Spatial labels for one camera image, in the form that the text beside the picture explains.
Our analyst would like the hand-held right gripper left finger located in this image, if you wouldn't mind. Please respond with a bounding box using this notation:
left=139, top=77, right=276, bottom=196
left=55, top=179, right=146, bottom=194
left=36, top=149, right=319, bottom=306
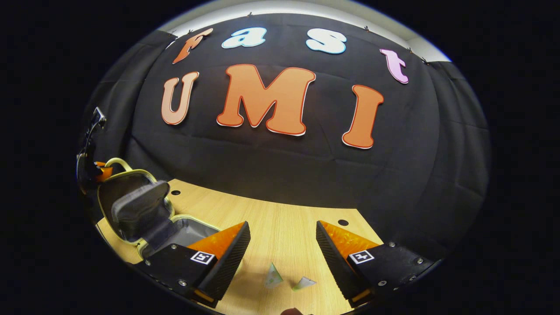
left=133, top=221, right=252, bottom=308

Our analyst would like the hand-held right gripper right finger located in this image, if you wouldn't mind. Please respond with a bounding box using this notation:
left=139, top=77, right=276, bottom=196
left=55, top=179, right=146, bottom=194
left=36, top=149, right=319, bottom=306
left=315, top=220, right=439, bottom=308

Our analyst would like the white grey skin care tube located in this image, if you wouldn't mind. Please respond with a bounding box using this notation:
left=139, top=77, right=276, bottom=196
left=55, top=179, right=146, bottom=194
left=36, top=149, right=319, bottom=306
left=292, top=276, right=317, bottom=292

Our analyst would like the pale yellow suitcase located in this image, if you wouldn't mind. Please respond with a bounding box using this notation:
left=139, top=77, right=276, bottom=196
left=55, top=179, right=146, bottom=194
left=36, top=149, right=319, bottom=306
left=96, top=157, right=221, bottom=259

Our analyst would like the green print skin care tube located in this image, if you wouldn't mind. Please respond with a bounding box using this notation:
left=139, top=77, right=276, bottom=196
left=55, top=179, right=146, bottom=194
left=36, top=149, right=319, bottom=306
left=264, top=262, right=284, bottom=289

